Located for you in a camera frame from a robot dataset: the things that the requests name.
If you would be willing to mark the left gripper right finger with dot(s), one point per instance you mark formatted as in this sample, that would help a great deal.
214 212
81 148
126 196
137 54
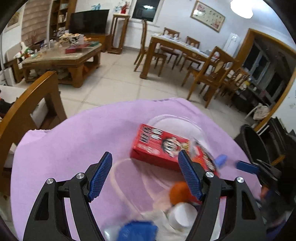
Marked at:
232 200

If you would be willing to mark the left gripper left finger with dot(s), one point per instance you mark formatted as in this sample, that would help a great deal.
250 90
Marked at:
59 201

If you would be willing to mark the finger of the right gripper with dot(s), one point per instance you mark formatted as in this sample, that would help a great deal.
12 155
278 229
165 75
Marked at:
247 167

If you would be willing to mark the white tissue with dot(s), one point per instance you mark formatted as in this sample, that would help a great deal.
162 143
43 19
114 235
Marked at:
159 218

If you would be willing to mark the black trash bin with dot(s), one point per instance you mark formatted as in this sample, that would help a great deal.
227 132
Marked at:
262 147

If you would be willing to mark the blue clip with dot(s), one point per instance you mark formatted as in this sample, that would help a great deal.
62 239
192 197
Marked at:
220 161

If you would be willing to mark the small red box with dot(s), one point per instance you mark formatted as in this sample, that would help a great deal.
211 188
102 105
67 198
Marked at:
200 155

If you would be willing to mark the orange ball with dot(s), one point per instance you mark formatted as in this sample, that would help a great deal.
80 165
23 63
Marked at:
180 192

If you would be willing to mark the blue tissue pack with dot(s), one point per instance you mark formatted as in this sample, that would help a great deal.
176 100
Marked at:
138 231

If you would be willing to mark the purple tablecloth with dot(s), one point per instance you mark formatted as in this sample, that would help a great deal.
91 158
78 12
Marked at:
132 187

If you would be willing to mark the red snack box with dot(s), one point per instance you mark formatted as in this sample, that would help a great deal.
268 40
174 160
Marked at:
157 147

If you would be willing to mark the wooden dining chair near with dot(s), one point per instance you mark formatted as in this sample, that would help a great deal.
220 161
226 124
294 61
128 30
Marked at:
213 72

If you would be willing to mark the wooden dining chair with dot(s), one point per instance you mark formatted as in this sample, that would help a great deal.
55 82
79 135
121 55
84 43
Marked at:
144 51
213 72

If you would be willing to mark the white air conditioner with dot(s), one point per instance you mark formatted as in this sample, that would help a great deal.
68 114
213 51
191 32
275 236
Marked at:
231 44

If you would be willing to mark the wooden sofa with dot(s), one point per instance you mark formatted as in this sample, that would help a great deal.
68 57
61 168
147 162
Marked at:
18 120

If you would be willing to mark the wooden dining chair left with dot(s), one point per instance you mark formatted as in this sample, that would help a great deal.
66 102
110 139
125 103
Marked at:
144 51

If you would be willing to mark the round ceiling lamp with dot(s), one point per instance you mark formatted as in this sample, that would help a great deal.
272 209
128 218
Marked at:
241 8

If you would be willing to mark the wooden coffee table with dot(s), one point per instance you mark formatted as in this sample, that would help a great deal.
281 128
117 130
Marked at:
74 67

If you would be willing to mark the framed flower painting right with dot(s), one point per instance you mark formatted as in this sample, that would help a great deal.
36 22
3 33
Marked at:
208 16

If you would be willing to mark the tall wooden plant stand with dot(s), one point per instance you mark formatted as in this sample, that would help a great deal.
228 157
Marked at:
118 33

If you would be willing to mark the black television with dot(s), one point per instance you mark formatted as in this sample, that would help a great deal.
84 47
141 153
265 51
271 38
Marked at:
89 22

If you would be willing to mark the wooden bookshelf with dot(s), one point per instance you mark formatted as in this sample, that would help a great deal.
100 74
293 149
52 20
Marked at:
60 13

